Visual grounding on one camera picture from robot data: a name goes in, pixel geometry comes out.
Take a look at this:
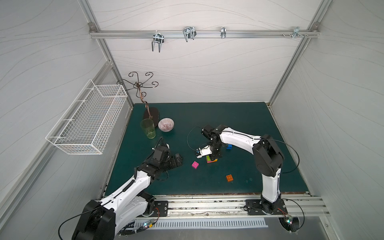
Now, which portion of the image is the dark orange brick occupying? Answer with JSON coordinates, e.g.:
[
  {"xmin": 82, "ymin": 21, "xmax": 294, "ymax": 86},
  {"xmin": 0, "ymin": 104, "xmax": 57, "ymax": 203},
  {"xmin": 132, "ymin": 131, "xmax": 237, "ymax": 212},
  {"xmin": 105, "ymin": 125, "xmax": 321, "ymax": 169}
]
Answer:
[{"xmin": 226, "ymin": 175, "xmax": 234, "ymax": 182}]

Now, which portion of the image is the metal hook three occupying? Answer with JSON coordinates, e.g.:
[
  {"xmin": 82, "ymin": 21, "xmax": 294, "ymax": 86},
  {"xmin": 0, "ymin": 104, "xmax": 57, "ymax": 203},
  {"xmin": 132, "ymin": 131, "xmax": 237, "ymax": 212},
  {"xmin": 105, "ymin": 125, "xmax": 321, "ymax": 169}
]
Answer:
[{"xmin": 221, "ymin": 27, "xmax": 227, "ymax": 39}]

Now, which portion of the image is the white wire basket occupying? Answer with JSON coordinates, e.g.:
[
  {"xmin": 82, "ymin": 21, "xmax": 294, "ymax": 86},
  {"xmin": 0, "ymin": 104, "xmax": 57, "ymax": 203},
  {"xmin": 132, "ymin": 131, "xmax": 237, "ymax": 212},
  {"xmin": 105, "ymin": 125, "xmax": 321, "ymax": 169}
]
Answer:
[{"xmin": 46, "ymin": 80, "xmax": 128, "ymax": 155}]

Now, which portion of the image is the metal hook two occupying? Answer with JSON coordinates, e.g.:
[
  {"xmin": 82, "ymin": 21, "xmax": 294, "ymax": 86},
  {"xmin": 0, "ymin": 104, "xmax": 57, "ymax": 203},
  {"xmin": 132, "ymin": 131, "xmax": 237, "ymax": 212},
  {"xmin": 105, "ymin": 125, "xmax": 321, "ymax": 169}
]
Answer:
[{"xmin": 183, "ymin": 27, "xmax": 197, "ymax": 42}]

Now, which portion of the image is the metal hook four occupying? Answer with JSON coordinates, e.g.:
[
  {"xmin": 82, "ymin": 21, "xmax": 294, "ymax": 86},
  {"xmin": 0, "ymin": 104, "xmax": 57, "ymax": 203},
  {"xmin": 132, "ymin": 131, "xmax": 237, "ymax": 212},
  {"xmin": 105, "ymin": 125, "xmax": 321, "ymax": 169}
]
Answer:
[{"xmin": 282, "ymin": 27, "xmax": 309, "ymax": 39}]

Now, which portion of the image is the aluminium cross bar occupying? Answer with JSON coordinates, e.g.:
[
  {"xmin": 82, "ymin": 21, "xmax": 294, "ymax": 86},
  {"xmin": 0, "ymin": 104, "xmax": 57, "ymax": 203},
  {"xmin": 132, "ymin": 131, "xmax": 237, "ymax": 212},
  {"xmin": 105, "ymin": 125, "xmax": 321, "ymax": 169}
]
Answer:
[{"xmin": 90, "ymin": 29, "xmax": 321, "ymax": 40}]

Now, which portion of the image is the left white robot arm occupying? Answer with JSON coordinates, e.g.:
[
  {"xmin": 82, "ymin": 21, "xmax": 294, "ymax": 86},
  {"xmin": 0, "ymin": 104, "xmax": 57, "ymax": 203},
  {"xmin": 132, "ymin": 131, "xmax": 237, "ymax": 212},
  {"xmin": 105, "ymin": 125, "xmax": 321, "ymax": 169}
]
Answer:
[{"xmin": 72, "ymin": 144, "xmax": 184, "ymax": 240}]

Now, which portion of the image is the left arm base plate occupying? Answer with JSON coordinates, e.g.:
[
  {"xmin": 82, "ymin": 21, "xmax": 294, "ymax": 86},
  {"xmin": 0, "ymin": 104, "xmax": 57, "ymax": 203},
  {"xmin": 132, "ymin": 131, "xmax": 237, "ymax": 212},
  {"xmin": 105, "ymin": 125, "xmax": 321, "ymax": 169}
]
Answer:
[{"xmin": 147, "ymin": 201, "xmax": 169, "ymax": 218}]

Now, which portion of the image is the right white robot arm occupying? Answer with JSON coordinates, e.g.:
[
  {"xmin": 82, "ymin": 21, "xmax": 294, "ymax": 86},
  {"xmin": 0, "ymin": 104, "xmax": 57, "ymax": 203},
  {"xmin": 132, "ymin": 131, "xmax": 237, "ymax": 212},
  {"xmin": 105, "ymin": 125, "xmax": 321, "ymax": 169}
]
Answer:
[{"xmin": 196, "ymin": 125, "xmax": 284, "ymax": 215}]

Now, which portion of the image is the metal hook one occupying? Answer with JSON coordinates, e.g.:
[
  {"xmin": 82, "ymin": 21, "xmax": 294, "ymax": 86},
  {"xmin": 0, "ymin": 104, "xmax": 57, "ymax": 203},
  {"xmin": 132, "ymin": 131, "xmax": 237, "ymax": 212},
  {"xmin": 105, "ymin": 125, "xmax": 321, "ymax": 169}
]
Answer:
[{"xmin": 152, "ymin": 33, "xmax": 165, "ymax": 53}]

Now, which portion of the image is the green plastic cup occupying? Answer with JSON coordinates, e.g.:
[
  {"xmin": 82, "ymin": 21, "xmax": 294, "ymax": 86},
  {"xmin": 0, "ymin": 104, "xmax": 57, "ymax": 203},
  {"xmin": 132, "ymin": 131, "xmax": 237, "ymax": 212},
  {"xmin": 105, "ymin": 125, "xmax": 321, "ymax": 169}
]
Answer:
[{"xmin": 140, "ymin": 118, "xmax": 156, "ymax": 139}]

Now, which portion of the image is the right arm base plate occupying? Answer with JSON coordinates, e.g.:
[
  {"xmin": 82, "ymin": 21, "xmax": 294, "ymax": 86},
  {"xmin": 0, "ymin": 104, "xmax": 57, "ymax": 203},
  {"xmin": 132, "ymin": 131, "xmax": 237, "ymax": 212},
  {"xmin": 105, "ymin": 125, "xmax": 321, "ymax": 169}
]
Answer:
[{"xmin": 243, "ymin": 199, "xmax": 288, "ymax": 216}]

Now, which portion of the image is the metal hook stand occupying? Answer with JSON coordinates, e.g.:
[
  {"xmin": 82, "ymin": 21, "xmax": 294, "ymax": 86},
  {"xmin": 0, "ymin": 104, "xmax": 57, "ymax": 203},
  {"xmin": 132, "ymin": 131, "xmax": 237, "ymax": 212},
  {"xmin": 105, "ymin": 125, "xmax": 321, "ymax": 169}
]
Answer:
[{"xmin": 116, "ymin": 71, "xmax": 160, "ymax": 128}]

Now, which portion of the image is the striped ceramic bowl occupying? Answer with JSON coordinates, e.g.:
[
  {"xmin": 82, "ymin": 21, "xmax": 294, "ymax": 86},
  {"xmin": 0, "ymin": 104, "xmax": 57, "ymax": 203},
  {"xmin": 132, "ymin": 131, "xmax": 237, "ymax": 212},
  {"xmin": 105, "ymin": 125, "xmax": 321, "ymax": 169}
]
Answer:
[{"xmin": 158, "ymin": 118, "xmax": 175, "ymax": 132}]

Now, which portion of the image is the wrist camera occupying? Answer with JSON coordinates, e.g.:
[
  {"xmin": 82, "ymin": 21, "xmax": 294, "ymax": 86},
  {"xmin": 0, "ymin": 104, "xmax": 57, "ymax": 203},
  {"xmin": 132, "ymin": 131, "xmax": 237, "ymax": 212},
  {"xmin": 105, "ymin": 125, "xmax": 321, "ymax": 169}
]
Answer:
[
  {"xmin": 155, "ymin": 144, "xmax": 170, "ymax": 152},
  {"xmin": 196, "ymin": 145, "xmax": 212, "ymax": 159}
]

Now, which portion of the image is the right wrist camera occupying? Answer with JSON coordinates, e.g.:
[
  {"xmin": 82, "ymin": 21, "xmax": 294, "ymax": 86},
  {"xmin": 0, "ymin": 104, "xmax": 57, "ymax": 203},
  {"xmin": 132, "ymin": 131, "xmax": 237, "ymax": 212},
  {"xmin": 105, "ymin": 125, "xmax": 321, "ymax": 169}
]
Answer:
[{"xmin": 196, "ymin": 145, "xmax": 212, "ymax": 159}]

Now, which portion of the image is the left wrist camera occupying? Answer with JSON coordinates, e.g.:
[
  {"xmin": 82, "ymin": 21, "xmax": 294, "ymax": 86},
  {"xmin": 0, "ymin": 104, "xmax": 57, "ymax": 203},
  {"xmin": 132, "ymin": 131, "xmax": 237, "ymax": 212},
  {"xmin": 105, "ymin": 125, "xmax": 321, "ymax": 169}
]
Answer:
[{"xmin": 155, "ymin": 144, "xmax": 170, "ymax": 152}]

